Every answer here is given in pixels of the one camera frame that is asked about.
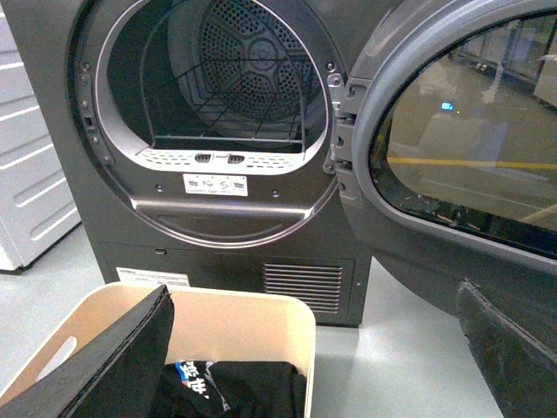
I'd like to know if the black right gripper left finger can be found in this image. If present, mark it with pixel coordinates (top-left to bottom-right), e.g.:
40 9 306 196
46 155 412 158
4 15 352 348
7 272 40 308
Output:
1 286 175 417

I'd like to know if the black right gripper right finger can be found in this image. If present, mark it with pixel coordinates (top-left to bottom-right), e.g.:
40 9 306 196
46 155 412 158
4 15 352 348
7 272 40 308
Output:
458 280 556 417

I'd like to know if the cream plastic laundry hamper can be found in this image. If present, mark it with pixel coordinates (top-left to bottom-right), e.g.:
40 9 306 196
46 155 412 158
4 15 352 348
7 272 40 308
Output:
1 282 316 416

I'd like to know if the black printed t-shirt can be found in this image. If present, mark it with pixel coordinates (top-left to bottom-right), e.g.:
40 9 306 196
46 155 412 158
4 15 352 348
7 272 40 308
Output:
149 361 306 418

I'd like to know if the white appliance beside dryer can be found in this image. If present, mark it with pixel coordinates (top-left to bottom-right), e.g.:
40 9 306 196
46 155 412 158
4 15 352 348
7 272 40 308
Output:
1 13 80 272

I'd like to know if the dryer round glass door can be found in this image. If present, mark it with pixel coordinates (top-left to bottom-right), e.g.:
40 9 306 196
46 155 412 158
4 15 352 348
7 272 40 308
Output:
333 0 557 323

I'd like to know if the dark grey tumble dryer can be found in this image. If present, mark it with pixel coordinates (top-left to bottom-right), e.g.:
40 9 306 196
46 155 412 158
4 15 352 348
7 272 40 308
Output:
2 1 397 327

